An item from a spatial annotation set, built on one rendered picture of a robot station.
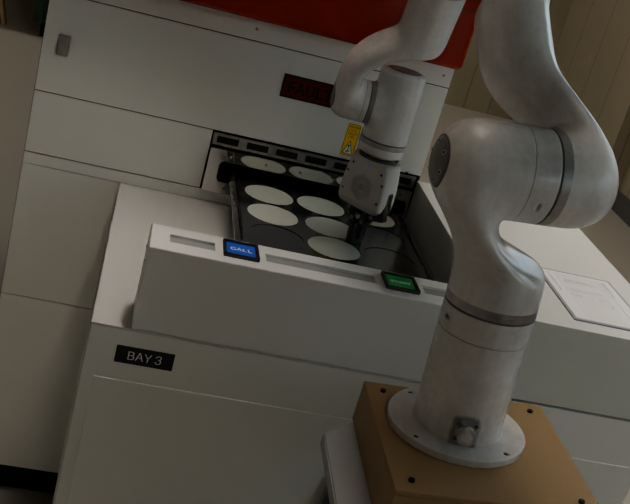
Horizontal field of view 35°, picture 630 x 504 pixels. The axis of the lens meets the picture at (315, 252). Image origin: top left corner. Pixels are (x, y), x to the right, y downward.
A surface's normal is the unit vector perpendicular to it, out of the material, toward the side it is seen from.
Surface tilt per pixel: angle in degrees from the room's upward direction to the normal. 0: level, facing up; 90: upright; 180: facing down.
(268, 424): 90
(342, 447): 0
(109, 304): 0
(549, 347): 90
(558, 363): 90
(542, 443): 4
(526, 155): 50
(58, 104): 90
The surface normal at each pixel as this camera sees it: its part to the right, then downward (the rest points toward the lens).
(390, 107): -0.11, 0.31
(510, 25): -0.27, -0.39
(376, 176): -0.57, 0.11
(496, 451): 0.20, -0.92
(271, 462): 0.11, 0.40
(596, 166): 0.38, -0.21
